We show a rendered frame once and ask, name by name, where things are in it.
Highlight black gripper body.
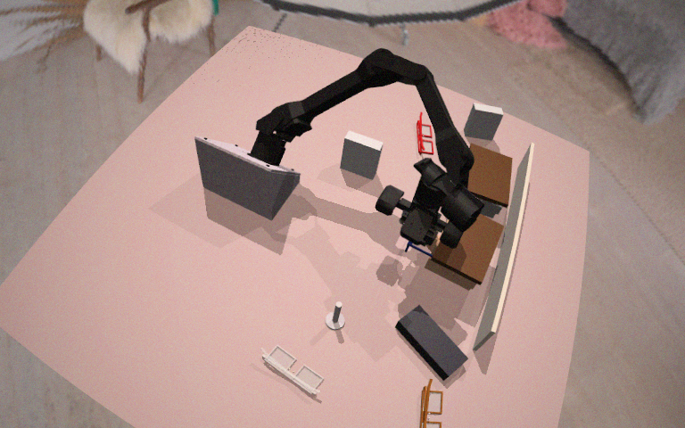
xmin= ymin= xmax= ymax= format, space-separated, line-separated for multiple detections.
xmin=376 ymin=185 xmax=464 ymax=249

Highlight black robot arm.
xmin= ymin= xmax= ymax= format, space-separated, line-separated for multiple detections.
xmin=247 ymin=48 xmax=485 ymax=246

